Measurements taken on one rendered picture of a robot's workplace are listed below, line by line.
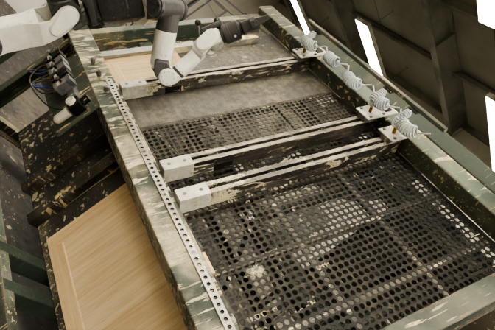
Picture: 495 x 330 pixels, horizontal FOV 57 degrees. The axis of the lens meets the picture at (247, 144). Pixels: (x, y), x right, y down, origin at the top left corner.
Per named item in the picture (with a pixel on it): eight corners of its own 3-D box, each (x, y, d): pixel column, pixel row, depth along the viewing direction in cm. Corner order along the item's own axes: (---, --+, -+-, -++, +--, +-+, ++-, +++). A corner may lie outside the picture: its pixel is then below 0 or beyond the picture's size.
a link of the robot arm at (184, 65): (203, 63, 197) (171, 93, 198) (199, 57, 206) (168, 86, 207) (187, 46, 192) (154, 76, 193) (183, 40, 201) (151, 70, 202)
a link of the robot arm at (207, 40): (221, 35, 193) (197, 57, 193) (225, 41, 202) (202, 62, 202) (211, 24, 194) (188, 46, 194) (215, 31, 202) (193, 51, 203)
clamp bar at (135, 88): (118, 91, 223) (115, 48, 207) (315, 61, 273) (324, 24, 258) (124, 102, 216) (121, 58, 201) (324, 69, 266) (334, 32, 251)
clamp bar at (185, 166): (157, 170, 184) (157, 123, 169) (378, 118, 234) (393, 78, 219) (165, 186, 177) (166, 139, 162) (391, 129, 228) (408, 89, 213)
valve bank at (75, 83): (20, 61, 226) (59, 33, 226) (40, 79, 237) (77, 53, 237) (34, 118, 193) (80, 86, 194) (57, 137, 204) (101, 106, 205)
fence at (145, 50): (100, 57, 245) (99, 51, 242) (254, 39, 285) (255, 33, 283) (102, 62, 242) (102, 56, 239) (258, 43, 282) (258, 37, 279)
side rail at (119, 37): (90, 46, 265) (89, 29, 258) (255, 28, 311) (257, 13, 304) (93, 51, 261) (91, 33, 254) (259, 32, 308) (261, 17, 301)
